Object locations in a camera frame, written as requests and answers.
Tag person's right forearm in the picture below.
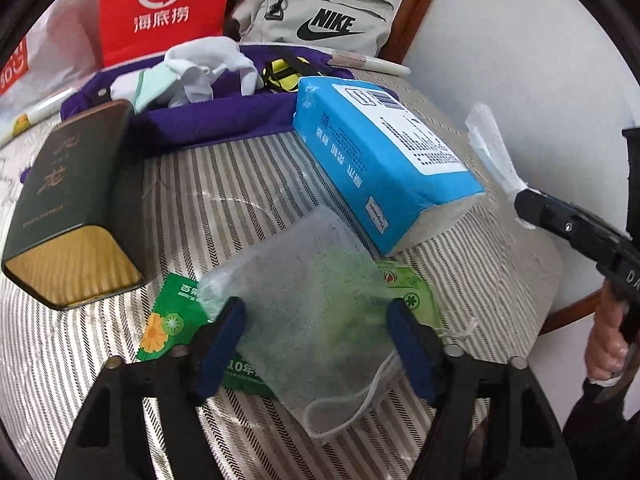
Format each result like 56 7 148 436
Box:
561 379 640 480

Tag person's right hand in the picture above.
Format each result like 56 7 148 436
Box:
584 279 632 387

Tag mint green cloth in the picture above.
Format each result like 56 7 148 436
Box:
131 61 189 114

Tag white mesh drawstring pouch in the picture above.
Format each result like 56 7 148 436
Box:
196 206 482 442

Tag red paper bag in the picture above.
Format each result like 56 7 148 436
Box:
98 0 236 69

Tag green flower print sachet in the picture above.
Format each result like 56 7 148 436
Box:
134 272 282 402

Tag yellow and black strap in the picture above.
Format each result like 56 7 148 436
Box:
259 56 314 94

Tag white patterned quilt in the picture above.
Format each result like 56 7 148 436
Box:
0 125 56 211

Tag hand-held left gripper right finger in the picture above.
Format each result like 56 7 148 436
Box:
385 297 583 480

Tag wooden headboard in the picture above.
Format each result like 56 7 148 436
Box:
374 0 607 337

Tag white cloth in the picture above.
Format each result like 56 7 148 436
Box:
161 38 262 109

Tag purple towel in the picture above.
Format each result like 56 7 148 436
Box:
20 43 357 184

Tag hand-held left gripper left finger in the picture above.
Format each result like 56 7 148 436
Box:
55 297 248 480

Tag clear plastic bag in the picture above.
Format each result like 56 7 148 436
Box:
464 101 539 234

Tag white plastic bag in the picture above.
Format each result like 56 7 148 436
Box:
0 9 104 112

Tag beige backpack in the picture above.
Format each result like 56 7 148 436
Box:
224 0 397 59

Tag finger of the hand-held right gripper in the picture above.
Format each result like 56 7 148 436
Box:
514 186 622 262

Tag light green sachet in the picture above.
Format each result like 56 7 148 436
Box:
374 259 447 332

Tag blue tissue pack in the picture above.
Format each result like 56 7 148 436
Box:
291 75 487 258

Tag dark green tin box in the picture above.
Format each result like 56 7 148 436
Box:
0 99 149 310

